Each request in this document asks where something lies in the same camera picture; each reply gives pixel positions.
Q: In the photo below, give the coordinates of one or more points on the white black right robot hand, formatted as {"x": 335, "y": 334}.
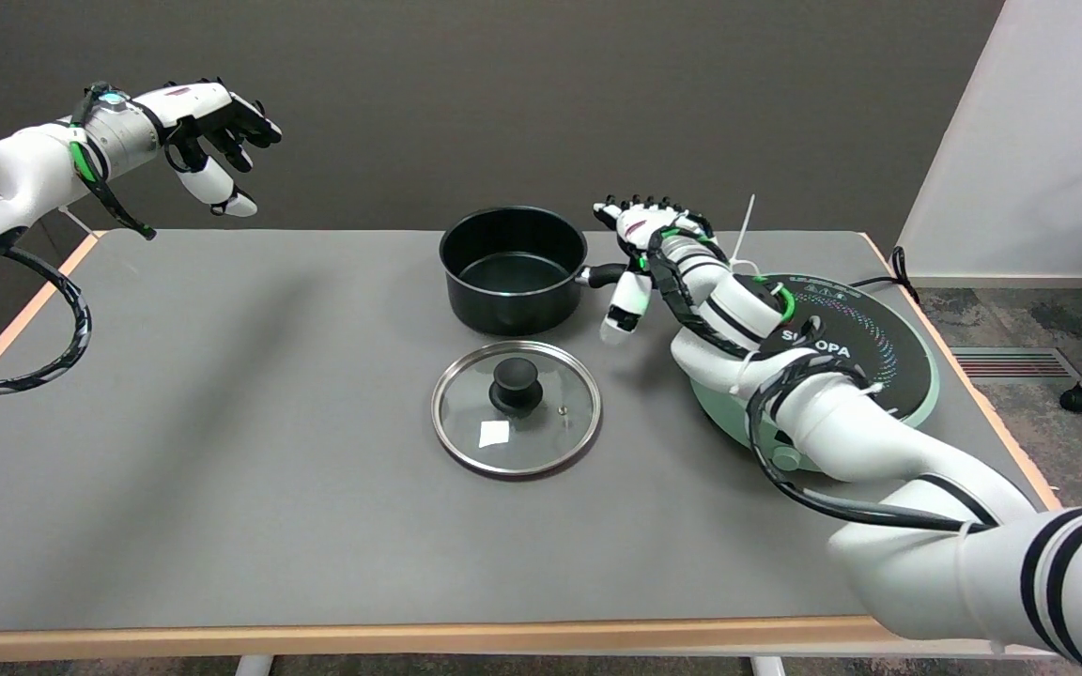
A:
{"x": 640, "y": 230}

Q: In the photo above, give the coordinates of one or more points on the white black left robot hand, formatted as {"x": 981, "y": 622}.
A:
{"x": 195, "y": 111}

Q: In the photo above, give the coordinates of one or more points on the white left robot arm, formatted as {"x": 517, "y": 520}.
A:
{"x": 29, "y": 169}

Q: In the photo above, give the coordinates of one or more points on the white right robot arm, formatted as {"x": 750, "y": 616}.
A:
{"x": 879, "y": 441}

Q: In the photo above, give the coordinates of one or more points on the glass lid with black knob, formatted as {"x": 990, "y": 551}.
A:
{"x": 516, "y": 409}

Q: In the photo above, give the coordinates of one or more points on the green black induction cooker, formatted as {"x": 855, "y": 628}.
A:
{"x": 893, "y": 352}

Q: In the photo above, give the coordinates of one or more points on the grey floor vent grille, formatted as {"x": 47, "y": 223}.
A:
{"x": 1011, "y": 363}

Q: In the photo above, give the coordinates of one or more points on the white table leg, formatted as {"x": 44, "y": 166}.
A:
{"x": 768, "y": 666}
{"x": 254, "y": 666}

